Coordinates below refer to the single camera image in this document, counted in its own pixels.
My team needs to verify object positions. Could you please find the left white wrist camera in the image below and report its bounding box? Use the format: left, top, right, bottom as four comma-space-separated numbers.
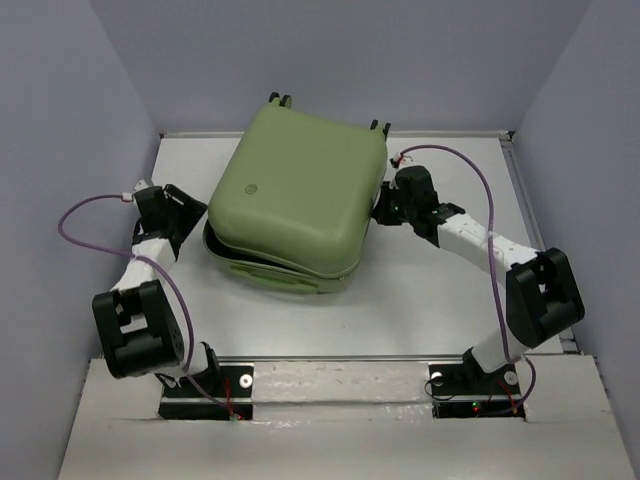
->
131, 179, 154, 198

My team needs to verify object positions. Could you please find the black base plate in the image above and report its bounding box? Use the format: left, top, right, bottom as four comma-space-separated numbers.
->
155, 362, 254, 421
424, 363, 526, 419

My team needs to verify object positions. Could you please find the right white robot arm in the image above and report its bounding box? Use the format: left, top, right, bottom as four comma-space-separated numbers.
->
372, 162, 585, 392

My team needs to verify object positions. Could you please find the green hard-shell suitcase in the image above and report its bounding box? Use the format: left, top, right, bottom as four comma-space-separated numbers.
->
203, 92, 390, 294

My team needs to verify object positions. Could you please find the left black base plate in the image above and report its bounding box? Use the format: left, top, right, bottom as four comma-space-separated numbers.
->
155, 362, 254, 421

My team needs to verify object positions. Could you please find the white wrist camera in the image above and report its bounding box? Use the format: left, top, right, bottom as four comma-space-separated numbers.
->
131, 179, 154, 198
389, 153, 414, 170

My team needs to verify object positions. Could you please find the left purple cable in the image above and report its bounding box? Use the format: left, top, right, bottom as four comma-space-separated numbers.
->
57, 193, 236, 416

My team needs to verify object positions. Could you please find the white front cover board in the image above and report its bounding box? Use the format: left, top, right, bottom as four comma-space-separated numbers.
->
60, 358, 634, 479

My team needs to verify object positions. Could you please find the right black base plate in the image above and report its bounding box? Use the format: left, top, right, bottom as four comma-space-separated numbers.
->
424, 363, 526, 419

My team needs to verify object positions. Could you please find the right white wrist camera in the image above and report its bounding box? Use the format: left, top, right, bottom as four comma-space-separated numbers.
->
389, 153, 414, 170

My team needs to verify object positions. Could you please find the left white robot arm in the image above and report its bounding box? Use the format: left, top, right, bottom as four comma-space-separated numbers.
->
92, 184, 221, 395

